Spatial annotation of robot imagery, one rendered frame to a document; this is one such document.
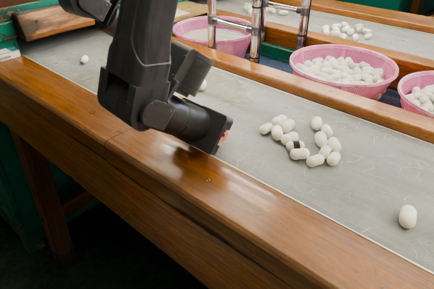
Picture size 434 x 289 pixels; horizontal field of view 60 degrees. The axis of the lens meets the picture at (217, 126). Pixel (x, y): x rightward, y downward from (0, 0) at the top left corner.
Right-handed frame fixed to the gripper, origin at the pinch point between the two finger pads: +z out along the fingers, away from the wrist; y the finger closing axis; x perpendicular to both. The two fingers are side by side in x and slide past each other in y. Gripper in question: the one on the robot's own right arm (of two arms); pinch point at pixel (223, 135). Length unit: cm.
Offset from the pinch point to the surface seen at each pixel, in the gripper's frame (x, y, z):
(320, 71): -24.5, 2.6, 33.3
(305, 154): -3.1, -13.8, 4.5
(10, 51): 5, 65, -9
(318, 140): -6.5, -13.5, 8.3
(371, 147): -9.4, -20.8, 14.5
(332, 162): -3.9, -18.3, 5.7
